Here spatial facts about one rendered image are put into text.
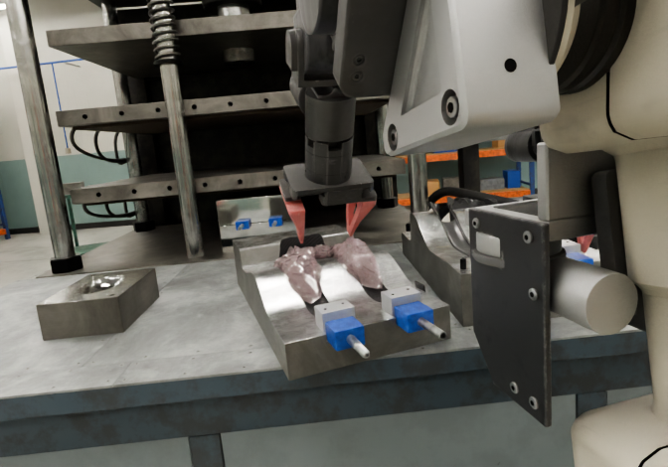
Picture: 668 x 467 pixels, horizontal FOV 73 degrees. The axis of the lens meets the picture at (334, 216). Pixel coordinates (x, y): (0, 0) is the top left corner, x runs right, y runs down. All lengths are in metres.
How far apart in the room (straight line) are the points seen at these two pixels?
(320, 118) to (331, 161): 0.05
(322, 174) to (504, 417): 0.53
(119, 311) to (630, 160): 0.83
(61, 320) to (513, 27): 0.91
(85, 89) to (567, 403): 8.53
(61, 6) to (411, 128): 9.06
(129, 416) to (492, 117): 0.74
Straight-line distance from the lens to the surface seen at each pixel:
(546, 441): 0.92
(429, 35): 0.24
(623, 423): 0.42
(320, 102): 0.50
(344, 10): 0.25
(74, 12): 9.11
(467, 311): 0.78
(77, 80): 8.97
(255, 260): 0.98
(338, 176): 0.54
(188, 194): 1.51
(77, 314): 0.98
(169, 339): 0.87
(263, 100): 1.51
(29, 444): 0.93
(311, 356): 0.65
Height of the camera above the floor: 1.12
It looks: 9 degrees down
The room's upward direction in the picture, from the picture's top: 5 degrees counter-clockwise
